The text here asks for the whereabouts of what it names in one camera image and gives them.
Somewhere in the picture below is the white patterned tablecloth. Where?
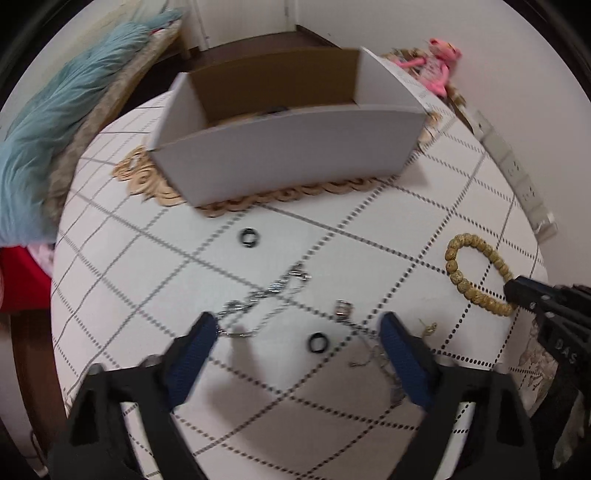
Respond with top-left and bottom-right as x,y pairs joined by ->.
51,89 -> 553,479

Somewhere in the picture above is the white power strip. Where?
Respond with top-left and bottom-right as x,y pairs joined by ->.
464,109 -> 558,243

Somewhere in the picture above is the bed with patterned mattress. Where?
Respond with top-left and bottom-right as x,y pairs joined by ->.
0,18 -> 195,315

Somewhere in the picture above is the blue duvet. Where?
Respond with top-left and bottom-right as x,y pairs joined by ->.
0,8 -> 187,248

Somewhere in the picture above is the brown checkered cushion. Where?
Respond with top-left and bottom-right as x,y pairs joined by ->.
384,38 -> 467,110

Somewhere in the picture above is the small gold earring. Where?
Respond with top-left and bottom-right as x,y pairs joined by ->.
419,319 -> 438,338

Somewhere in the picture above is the silver pendant chain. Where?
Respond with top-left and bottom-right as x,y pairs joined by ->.
334,298 -> 412,407

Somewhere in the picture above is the wooden bead bracelet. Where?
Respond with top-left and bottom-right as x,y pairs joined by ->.
444,233 -> 517,318

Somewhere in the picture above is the white cardboard box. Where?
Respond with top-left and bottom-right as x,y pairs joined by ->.
146,47 -> 427,207

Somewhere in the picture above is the white door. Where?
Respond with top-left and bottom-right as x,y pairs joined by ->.
186,0 -> 297,50

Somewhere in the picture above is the pink panther plush toy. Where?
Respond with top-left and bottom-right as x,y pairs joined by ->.
394,38 -> 462,98

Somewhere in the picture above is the dark silver ring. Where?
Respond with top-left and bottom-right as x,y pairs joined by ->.
306,331 -> 331,355

